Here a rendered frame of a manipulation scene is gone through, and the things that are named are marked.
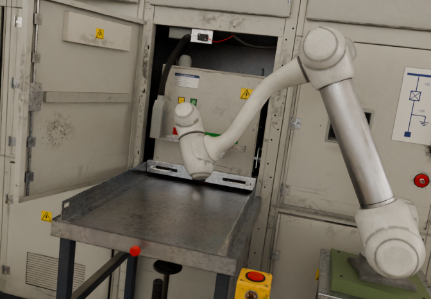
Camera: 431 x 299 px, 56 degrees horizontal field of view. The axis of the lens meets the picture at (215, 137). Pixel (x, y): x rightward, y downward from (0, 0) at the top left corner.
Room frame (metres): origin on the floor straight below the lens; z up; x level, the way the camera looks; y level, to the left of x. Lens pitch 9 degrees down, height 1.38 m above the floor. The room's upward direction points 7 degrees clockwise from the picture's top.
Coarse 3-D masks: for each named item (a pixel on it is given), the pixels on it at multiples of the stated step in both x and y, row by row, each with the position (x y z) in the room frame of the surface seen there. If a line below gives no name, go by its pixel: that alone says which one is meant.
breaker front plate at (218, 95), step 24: (192, 72) 1.93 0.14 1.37; (216, 72) 1.91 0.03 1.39; (168, 96) 1.96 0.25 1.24; (192, 96) 1.93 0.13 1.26; (216, 96) 1.91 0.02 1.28; (168, 120) 1.95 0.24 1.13; (216, 120) 1.91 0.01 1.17; (168, 144) 1.95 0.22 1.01; (240, 144) 1.88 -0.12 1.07; (216, 168) 1.90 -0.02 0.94; (240, 168) 1.88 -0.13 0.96
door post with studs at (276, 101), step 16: (288, 32) 1.81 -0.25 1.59; (288, 48) 1.81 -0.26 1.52; (272, 96) 1.81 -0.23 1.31; (272, 112) 1.82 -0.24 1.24; (272, 128) 1.81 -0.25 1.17; (272, 144) 1.81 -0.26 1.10; (272, 160) 1.81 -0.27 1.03; (272, 176) 1.80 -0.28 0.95; (256, 240) 1.81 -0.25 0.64; (256, 256) 1.81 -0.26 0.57
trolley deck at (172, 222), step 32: (128, 192) 1.65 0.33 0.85; (160, 192) 1.70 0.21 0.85; (192, 192) 1.76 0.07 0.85; (224, 192) 1.82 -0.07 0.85; (64, 224) 1.26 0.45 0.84; (96, 224) 1.28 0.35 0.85; (128, 224) 1.31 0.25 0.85; (160, 224) 1.34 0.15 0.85; (192, 224) 1.38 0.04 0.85; (224, 224) 1.42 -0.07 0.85; (160, 256) 1.19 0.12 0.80; (192, 256) 1.17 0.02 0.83
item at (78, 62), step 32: (32, 0) 1.40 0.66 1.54; (64, 0) 1.52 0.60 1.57; (32, 32) 1.44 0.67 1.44; (64, 32) 1.55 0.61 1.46; (96, 32) 1.66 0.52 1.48; (128, 32) 1.83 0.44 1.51; (32, 64) 1.44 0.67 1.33; (64, 64) 1.57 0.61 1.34; (96, 64) 1.72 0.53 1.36; (128, 64) 1.89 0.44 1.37; (32, 96) 1.42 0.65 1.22; (64, 96) 1.56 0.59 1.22; (96, 96) 1.70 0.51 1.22; (128, 96) 1.88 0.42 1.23; (32, 128) 1.43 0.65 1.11; (64, 128) 1.59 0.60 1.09; (96, 128) 1.74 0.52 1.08; (128, 128) 1.93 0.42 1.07; (32, 160) 1.46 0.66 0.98; (64, 160) 1.60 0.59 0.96; (96, 160) 1.76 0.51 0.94; (32, 192) 1.47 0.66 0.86
